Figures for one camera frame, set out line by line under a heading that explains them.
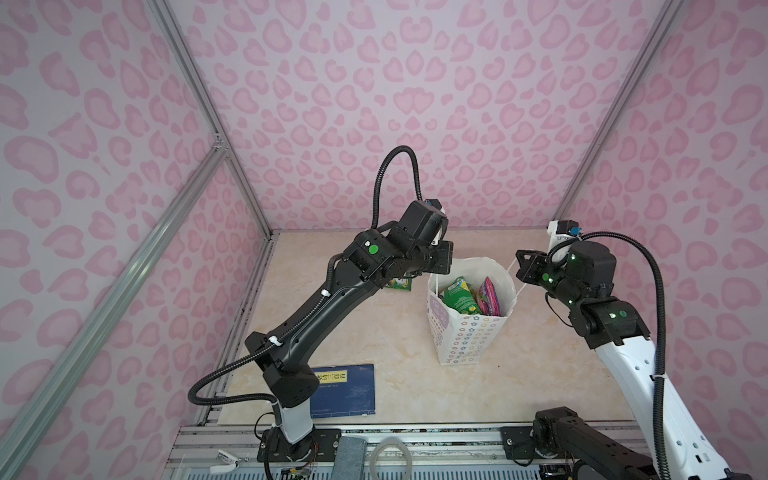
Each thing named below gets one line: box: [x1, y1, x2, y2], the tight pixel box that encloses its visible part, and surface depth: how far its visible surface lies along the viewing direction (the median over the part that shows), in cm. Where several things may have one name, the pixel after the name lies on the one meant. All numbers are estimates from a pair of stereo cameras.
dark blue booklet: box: [310, 364, 376, 418], surface depth 84 cm
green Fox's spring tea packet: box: [439, 276, 482, 315], surface depth 83 cm
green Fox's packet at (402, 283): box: [388, 277, 413, 291], surface depth 105 cm
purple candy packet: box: [477, 276, 501, 316], surface depth 77 cm
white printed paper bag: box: [426, 257, 517, 366], surface depth 78 cm
